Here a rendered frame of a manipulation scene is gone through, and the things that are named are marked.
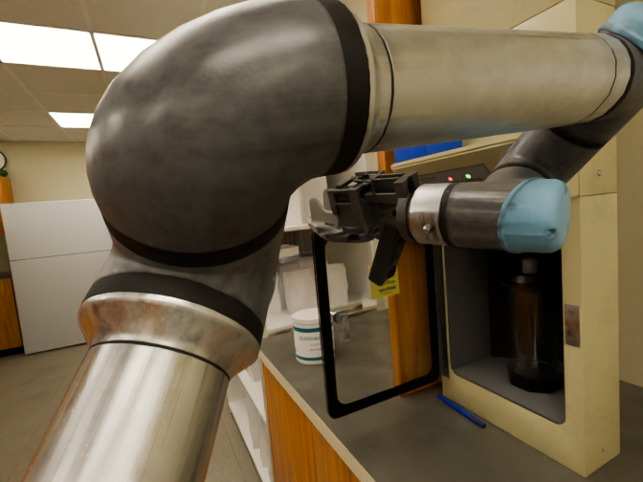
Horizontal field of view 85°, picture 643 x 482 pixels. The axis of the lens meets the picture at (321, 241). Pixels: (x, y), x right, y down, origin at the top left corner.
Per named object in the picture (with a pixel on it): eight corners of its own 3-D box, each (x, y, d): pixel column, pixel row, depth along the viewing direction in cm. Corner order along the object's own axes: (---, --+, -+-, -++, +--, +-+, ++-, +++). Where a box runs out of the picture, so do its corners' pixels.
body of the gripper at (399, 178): (353, 171, 54) (426, 165, 45) (366, 222, 57) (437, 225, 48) (321, 191, 49) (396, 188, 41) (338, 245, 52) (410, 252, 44)
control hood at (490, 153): (431, 206, 84) (429, 164, 83) (581, 196, 55) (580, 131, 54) (391, 209, 79) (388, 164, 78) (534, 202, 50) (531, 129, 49)
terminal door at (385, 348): (440, 380, 85) (431, 215, 82) (328, 422, 72) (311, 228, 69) (437, 378, 86) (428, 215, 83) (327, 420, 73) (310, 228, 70)
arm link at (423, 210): (469, 228, 46) (442, 260, 41) (435, 226, 49) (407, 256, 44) (461, 173, 43) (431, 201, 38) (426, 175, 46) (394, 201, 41)
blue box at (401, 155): (429, 163, 82) (426, 123, 81) (463, 155, 73) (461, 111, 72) (394, 164, 77) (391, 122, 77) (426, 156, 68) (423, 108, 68)
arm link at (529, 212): (574, 228, 38) (556, 273, 33) (473, 224, 46) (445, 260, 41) (572, 160, 35) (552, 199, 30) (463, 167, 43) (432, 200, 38)
